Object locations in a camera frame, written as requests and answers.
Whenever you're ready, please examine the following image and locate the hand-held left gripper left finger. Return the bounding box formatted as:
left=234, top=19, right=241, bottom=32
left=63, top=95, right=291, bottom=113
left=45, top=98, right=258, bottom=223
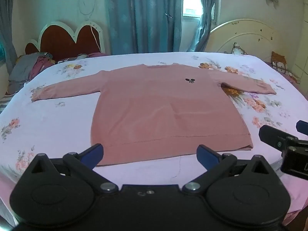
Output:
left=23, top=144, right=119, bottom=193

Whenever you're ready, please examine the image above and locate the grey striped mattress edge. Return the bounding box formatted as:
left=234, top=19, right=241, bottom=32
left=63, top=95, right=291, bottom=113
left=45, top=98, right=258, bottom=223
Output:
left=0, top=93, right=13, bottom=115

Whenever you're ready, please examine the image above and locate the pile of grey pink clothes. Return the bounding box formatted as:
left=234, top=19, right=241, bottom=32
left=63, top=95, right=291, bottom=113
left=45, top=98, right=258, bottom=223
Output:
left=8, top=52, right=59, bottom=88

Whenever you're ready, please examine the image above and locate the narrow blue curtain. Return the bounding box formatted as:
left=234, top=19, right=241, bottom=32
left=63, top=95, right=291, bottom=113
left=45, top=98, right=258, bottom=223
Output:
left=194, top=0, right=222, bottom=53

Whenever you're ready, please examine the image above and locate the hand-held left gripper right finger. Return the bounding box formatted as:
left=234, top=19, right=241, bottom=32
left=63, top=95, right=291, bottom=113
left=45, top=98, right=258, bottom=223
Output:
left=182, top=144, right=278, bottom=194

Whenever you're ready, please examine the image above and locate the white patterned pillow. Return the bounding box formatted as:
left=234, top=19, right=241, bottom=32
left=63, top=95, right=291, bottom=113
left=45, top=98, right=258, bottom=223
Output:
left=232, top=42, right=248, bottom=56

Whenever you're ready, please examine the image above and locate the floral white bed sheet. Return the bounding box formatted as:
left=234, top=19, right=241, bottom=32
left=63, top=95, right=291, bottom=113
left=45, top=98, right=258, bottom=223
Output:
left=0, top=51, right=308, bottom=222

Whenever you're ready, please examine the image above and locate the pink long-sleeved sweater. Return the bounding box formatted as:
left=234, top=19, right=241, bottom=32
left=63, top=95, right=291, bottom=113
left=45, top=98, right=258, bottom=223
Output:
left=31, top=63, right=277, bottom=167

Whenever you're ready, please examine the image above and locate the white hanging cable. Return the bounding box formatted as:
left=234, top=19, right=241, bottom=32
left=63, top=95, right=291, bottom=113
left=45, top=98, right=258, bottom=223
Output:
left=77, top=0, right=102, bottom=53

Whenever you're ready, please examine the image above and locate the red and white headboard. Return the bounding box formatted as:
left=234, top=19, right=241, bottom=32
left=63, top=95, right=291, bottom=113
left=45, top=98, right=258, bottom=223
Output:
left=25, top=20, right=104, bottom=62

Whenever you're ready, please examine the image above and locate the cream arched headboard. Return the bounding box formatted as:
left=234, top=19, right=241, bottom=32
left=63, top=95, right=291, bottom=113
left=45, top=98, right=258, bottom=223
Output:
left=204, top=19, right=299, bottom=74

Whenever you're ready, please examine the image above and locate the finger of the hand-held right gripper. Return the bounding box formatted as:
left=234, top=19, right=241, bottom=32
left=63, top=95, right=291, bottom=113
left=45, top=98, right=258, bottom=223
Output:
left=259, top=125, right=299, bottom=154
left=296, top=120, right=308, bottom=135

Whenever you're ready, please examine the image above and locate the wide blue curtain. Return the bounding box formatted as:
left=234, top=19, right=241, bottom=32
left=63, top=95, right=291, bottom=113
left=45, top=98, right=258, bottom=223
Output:
left=106, top=0, right=184, bottom=54

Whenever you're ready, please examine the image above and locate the bright window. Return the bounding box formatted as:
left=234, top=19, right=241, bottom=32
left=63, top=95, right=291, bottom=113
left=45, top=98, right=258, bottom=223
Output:
left=182, top=0, right=202, bottom=21

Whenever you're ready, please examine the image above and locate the orange patterned pillow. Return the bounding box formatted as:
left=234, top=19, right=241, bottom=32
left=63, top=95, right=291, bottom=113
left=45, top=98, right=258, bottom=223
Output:
left=271, top=51, right=289, bottom=74

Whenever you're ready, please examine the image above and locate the blue curtain edge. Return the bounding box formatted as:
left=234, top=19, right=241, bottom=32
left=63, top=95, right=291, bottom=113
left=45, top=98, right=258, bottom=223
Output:
left=0, top=0, right=18, bottom=68

